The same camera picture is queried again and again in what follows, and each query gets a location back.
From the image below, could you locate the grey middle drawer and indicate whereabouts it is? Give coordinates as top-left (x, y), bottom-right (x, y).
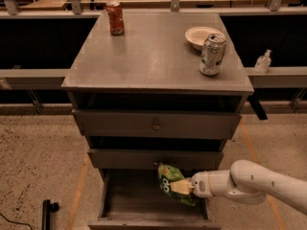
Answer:
top-left (88, 149), bottom-right (224, 170)

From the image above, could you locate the white paper bowl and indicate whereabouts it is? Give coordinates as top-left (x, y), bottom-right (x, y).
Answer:
top-left (185, 27), bottom-right (222, 51)

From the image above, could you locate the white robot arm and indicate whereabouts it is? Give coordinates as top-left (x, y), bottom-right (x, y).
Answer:
top-left (170, 160), bottom-right (307, 215)

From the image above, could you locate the red soda can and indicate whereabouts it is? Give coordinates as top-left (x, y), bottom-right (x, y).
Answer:
top-left (106, 1), bottom-right (125, 35)

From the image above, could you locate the grey open bottom drawer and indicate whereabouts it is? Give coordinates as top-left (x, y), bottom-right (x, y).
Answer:
top-left (88, 170), bottom-right (222, 230)

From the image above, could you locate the grey metal railing frame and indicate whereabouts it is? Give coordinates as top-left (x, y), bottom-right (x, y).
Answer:
top-left (1, 0), bottom-right (307, 115)

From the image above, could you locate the grey wooden drawer cabinet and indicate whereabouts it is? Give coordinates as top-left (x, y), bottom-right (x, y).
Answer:
top-left (60, 11), bottom-right (255, 230)

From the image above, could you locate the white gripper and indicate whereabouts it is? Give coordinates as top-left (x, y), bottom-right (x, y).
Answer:
top-left (170, 172), bottom-right (213, 198)

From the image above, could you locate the grey top drawer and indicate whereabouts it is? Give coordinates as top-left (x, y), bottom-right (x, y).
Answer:
top-left (73, 109), bottom-right (241, 140)

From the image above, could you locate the black floor stand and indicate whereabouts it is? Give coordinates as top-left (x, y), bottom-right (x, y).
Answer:
top-left (41, 199), bottom-right (59, 230)

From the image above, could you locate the black floor cable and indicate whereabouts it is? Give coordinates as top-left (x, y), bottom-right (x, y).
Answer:
top-left (0, 212), bottom-right (35, 230)

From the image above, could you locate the green rice chip bag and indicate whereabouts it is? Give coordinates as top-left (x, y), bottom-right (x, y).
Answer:
top-left (158, 163), bottom-right (196, 206)

